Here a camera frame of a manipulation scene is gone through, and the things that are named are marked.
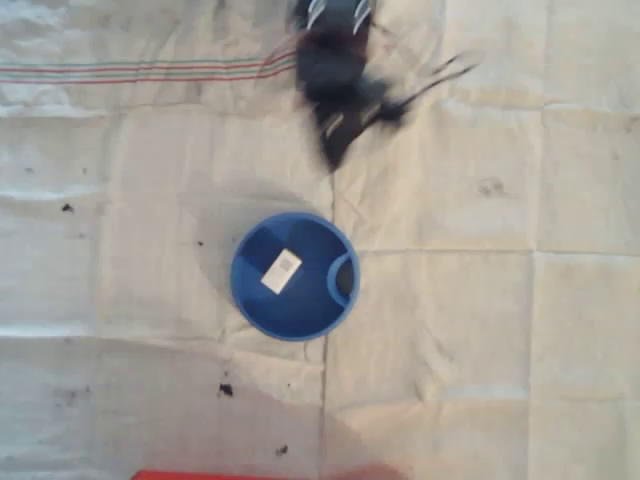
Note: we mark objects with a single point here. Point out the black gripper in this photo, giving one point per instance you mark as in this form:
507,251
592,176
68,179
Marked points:
345,131

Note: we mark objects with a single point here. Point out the small white yellow box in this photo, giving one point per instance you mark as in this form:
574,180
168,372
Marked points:
280,271

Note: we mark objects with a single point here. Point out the blue plastic bowl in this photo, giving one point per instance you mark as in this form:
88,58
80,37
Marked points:
310,300

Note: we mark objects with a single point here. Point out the white cloth with coloured stripes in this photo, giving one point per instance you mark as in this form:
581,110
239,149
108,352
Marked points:
150,250

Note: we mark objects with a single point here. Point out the red flat object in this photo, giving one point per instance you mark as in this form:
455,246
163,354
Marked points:
250,475

